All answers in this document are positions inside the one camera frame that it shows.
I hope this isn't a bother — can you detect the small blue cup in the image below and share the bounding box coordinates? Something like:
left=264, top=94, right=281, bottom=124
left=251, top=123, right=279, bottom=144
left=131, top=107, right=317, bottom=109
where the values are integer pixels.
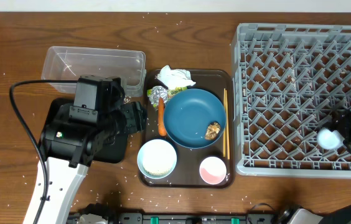
left=317, top=128, right=344, bottom=150

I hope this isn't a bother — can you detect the large blue plate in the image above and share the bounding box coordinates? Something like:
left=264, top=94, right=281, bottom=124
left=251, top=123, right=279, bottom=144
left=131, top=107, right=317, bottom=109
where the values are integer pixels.
left=164, top=88, right=227, bottom=149

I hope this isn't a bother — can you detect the small pink cup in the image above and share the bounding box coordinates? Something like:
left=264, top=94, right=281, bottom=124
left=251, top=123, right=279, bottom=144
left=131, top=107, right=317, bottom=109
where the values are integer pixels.
left=199, top=156, right=227, bottom=185

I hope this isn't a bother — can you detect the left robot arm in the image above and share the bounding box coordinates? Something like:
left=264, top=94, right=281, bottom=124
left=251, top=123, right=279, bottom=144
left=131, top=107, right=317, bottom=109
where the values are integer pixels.
left=24, top=75, right=147, bottom=223

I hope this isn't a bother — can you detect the grey dishwasher rack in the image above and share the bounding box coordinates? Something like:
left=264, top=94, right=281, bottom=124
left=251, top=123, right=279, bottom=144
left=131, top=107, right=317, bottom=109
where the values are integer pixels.
left=231, top=23, right=351, bottom=179

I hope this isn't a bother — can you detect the orange carrot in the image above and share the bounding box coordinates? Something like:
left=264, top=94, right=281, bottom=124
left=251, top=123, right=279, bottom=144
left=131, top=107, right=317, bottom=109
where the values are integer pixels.
left=158, top=97, right=167, bottom=136

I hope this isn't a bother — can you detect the crumpled aluminium foil ball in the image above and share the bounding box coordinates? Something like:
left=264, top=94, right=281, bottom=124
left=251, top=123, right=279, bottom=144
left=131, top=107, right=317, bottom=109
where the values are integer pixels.
left=147, top=86, right=169, bottom=108

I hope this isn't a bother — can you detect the black plastic tray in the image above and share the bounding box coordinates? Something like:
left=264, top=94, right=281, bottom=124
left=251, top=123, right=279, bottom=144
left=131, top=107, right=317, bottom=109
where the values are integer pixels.
left=39, top=98, right=128, bottom=167

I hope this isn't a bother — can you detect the green snack wrapper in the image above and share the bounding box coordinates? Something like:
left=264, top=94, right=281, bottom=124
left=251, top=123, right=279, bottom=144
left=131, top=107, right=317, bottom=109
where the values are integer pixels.
left=146, top=86, right=189, bottom=110

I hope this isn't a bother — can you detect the light blue rice bowl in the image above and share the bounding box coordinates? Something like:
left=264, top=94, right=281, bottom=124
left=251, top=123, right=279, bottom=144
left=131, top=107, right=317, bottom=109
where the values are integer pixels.
left=137, top=139, right=177, bottom=179

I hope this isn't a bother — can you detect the crumpled white tissue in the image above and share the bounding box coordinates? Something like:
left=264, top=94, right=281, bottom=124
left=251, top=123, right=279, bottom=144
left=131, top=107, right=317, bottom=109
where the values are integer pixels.
left=157, top=65, right=196, bottom=90

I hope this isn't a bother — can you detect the dark brown serving tray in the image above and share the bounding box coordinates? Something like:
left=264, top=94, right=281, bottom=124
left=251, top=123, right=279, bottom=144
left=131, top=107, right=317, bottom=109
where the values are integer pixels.
left=139, top=70, right=235, bottom=189

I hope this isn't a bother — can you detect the brown food scrap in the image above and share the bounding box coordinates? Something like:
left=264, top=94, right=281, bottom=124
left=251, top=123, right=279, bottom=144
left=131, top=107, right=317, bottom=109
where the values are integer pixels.
left=205, top=121, right=221, bottom=141

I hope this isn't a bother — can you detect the left wooden chopstick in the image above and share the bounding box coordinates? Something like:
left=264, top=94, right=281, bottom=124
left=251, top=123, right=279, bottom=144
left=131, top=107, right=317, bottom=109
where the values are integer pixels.
left=223, top=88, right=227, bottom=158

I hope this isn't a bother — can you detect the wooden chopstick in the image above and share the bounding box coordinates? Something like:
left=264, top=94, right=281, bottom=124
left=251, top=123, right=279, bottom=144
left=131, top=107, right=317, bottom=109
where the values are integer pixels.
left=223, top=88, right=227, bottom=158
left=224, top=89, right=230, bottom=160

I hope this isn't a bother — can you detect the clear plastic bin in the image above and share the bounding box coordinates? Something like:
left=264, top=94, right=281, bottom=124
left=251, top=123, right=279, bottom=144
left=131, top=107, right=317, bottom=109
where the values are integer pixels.
left=41, top=46, right=146, bottom=97

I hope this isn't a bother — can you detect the right wooden chopstick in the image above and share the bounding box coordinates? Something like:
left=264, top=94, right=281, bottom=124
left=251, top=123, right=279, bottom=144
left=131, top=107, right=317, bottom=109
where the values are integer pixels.
left=224, top=89, right=230, bottom=160

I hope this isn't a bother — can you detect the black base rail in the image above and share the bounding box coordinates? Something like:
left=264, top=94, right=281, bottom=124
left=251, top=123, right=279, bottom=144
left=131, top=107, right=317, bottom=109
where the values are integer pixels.
left=66, top=213, right=274, bottom=224

